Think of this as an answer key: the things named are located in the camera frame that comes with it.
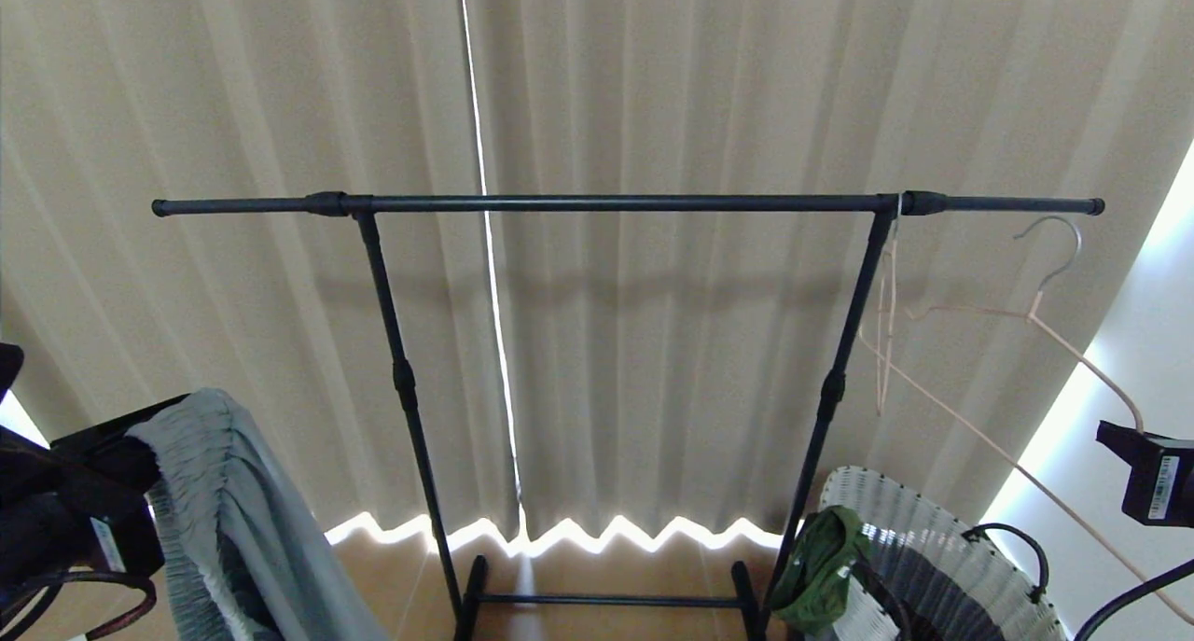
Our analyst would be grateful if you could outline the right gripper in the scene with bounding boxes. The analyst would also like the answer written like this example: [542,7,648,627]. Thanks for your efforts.
[1122,434,1194,528]

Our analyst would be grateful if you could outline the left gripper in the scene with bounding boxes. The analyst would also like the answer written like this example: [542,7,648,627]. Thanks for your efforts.
[0,394,192,586]

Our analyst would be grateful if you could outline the pale grey shorts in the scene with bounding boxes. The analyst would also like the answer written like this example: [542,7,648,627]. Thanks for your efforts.
[126,387,393,641]

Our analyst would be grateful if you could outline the pink clothes hanger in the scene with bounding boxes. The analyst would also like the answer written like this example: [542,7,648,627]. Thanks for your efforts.
[873,214,904,418]
[856,214,1194,625]

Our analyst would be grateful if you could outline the green long-sleeved shirt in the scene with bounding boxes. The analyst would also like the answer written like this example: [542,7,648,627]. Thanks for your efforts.
[770,506,873,634]

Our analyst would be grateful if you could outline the white laundry basket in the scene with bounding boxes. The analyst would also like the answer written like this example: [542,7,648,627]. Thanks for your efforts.
[802,466,1069,641]

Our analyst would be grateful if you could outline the black clothes rack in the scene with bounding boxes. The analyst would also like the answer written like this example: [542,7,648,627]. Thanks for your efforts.
[151,189,1107,641]

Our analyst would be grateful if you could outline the beige curtain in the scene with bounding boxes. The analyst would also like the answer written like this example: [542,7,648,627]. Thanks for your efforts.
[0,0,1194,560]

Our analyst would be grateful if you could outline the black cable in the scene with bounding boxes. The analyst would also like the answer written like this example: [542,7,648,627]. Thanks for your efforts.
[1073,559,1194,641]

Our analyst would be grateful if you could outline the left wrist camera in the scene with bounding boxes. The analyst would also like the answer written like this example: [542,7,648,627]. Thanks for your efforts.
[0,342,25,404]

